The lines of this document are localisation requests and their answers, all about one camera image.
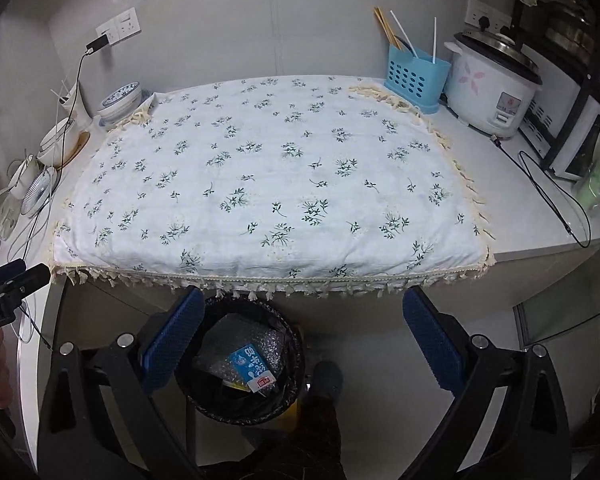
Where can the blue utensil holder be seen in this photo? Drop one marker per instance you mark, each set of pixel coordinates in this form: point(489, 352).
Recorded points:
point(415, 80)

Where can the white straw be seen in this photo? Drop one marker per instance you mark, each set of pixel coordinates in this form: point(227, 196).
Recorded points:
point(404, 34)
point(434, 40)

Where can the wooden chopstick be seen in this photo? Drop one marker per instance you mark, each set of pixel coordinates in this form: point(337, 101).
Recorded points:
point(385, 27)
point(390, 27)

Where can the black metal rack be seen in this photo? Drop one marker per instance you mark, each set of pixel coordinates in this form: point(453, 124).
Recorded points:
point(585, 95)

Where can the white microwave oven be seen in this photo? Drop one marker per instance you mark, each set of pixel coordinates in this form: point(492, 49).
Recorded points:
point(555, 125)

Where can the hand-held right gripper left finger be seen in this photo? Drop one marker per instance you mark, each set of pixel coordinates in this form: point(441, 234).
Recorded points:
point(175, 340)

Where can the white wall socket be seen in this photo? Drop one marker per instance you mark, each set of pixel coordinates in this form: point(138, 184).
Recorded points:
point(107, 32)
point(127, 22)

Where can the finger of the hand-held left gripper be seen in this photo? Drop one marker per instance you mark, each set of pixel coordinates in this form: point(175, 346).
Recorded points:
point(27, 282)
point(10, 269)

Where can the white socket with plug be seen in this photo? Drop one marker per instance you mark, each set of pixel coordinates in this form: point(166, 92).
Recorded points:
point(487, 12)

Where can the green plastic bag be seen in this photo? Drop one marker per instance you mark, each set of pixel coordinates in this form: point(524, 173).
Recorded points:
point(597, 180)

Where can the white stick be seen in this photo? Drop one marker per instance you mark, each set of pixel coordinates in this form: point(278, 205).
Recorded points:
point(60, 96)

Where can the white floral tablecloth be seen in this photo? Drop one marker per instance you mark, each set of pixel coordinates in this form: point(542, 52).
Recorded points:
point(280, 175)

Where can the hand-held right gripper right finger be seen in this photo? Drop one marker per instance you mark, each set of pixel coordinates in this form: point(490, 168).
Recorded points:
point(430, 340)

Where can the white paper holder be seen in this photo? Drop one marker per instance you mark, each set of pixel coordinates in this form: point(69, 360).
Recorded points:
point(77, 102)

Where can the black trash bin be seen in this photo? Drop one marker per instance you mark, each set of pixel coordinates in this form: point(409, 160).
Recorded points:
point(190, 400)

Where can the black charger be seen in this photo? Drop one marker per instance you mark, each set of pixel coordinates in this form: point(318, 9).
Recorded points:
point(96, 45)

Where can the blue milk carton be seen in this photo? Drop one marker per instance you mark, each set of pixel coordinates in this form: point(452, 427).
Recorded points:
point(250, 365)

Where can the white spoon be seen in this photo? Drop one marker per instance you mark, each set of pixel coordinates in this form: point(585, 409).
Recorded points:
point(5, 190)

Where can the round wooden coaster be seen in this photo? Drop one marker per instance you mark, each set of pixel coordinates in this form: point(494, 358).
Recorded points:
point(80, 147)

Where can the white mug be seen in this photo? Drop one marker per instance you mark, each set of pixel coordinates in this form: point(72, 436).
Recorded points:
point(25, 172)

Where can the white rice cooker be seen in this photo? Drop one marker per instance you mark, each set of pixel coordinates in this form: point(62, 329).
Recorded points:
point(485, 90)

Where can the clear glass jar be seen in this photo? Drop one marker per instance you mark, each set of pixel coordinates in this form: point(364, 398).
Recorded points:
point(7, 217)

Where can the white bowl dark rim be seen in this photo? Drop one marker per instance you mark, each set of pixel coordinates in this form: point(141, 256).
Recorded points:
point(55, 132)
point(55, 152)

